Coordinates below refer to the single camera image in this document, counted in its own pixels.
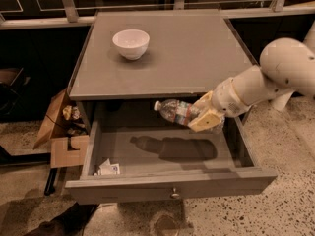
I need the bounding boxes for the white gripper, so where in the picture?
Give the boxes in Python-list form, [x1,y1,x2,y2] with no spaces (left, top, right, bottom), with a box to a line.
[188,78,250,132]

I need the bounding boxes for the round metal drawer knob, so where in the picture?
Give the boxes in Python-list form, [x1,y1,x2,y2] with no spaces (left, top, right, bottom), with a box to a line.
[170,188,180,200]

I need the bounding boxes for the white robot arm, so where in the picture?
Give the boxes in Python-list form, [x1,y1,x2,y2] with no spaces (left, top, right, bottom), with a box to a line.
[188,24,315,132]

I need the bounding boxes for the open brown cardboard box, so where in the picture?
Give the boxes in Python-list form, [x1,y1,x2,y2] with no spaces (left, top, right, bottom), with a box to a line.
[33,89,89,168]

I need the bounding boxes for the grey wooden nightstand cabinet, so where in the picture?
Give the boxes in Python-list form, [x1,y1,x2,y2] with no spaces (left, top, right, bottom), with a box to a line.
[70,10,256,127]

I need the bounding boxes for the crumpled trash in box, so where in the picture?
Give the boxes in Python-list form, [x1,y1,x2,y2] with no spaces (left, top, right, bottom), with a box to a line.
[62,105,81,121]

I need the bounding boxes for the white ceramic bowl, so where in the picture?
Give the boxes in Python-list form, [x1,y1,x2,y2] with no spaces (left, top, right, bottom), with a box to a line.
[112,29,150,60]

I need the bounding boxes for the white paper packets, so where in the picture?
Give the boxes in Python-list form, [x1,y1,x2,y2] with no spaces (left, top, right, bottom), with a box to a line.
[95,159,120,175]

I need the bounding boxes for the dark chair at left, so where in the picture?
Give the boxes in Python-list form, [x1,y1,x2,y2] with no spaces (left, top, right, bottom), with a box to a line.
[0,68,30,115]

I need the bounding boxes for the metal window railing frame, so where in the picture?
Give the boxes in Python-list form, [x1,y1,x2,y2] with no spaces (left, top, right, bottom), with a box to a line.
[0,0,314,30]

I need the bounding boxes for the open grey top drawer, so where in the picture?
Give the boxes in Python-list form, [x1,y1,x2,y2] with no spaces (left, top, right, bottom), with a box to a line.
[66,119,277,204]

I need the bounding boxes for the black bar on floor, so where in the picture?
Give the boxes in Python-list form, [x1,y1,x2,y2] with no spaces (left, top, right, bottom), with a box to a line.
[44,168,58,196]

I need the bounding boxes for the clear plastic water bottle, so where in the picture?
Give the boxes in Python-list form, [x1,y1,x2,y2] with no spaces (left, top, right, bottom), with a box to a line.
[154,99,224,131]

